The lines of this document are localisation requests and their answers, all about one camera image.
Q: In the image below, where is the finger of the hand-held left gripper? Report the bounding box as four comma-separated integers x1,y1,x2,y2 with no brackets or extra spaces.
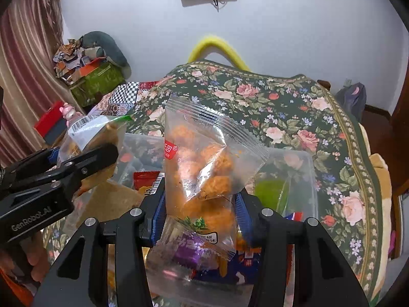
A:
13,144,119,196
5,149,61,184

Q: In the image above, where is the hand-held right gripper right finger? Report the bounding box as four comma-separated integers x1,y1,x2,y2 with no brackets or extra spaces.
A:
235,187,361,307

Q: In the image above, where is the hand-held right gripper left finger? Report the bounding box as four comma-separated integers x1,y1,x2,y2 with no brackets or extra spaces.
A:
32,174,167,307

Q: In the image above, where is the clear brown cake packet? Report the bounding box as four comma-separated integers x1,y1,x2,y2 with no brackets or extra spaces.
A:
58,115,132,167

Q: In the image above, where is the red snack packet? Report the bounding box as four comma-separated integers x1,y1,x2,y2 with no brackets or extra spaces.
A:
132,170,165,195

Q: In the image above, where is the small purple candy packet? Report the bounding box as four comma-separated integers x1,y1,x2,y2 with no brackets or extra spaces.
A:
146,216,237,282

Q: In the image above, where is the blue snack packet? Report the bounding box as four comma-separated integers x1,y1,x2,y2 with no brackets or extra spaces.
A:
188,213,302,287

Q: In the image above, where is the clear orange puffs packet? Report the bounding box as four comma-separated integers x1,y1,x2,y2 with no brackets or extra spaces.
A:
164,95,269,256

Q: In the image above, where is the clear plastic storage box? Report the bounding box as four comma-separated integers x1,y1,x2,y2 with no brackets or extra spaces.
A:
112,133,320,227

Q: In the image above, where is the person's left hand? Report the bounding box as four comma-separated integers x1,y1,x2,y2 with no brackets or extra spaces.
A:
0,230,52,283

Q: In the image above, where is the red box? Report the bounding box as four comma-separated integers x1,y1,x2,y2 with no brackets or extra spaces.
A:
33,101,66,136

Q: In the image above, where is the pink toy figure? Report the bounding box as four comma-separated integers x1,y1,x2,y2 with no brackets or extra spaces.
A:
61,102,85,128

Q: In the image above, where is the patchwork checkered quilt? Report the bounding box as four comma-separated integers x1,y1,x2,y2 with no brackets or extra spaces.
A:
88,81,167,117

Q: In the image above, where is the green box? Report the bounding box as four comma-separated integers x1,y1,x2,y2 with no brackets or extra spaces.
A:
70,62,125,107

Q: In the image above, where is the orange box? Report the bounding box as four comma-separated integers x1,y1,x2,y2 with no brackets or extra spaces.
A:
78,58,106,77

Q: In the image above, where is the pile of patterned clothes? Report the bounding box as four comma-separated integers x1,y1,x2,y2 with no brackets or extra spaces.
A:
53,38,106,80

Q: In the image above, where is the striped brown curtain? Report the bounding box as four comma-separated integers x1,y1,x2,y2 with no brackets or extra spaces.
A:
0,0,69,167

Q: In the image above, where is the floral green blanket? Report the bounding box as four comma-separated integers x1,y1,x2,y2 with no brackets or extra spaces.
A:
41,61,384,307

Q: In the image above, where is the grey pillow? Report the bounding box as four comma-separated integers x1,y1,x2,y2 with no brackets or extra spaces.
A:
81,31,131,79

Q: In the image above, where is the grey bag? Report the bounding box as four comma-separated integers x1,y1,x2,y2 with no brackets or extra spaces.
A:
335,78,366,122

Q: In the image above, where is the yellow foam tube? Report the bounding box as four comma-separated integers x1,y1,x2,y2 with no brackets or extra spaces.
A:
188,34,251,71

